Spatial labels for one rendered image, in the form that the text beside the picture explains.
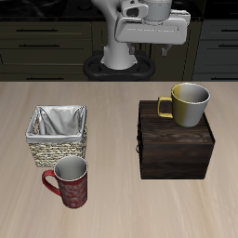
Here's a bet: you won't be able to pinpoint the white and yellow mug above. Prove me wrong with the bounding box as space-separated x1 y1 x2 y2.
156 82 211 128

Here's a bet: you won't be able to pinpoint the woven basket with white liner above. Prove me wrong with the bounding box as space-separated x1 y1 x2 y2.
25 104 88 168

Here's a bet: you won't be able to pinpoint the dark wooden cabinet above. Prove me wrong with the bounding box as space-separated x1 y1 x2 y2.
135 99 217 180

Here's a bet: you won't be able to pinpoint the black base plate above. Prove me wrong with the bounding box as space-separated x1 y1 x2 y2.
82 49 156 78

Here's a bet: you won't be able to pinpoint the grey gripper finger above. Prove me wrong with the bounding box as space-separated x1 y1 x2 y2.
161 44 173 57
126 42 136 56

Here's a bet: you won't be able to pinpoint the red patterned mug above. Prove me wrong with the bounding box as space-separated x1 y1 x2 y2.
41 155 89 209

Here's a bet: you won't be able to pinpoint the dark kitchen cupboards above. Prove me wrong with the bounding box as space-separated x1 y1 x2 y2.
0 0 238 83

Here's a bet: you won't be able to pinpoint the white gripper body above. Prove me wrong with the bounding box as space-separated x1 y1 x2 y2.
114 9 192 46

